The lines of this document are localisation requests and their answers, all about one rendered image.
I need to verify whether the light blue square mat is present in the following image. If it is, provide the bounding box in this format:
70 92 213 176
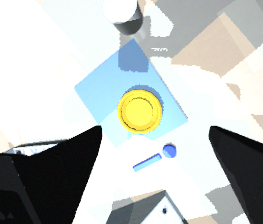
74 38 188 159

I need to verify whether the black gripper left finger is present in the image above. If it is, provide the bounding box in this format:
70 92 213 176
0 125 103 224

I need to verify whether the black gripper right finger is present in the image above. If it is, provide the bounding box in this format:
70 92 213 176
208 126 263 224

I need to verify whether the yellow round plate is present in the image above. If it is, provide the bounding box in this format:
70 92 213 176
117 89 162 134

